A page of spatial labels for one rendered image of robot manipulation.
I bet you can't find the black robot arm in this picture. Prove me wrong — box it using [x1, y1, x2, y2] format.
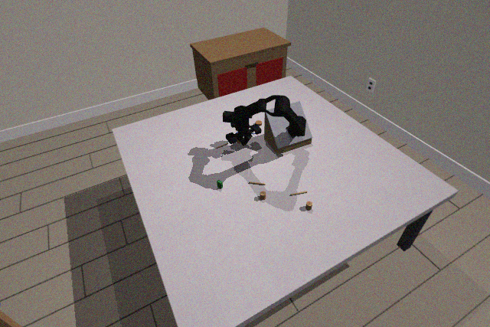
[223, 95, 306, 138]

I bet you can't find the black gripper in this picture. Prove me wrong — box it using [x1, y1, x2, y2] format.
[226, 124, 261, 146]

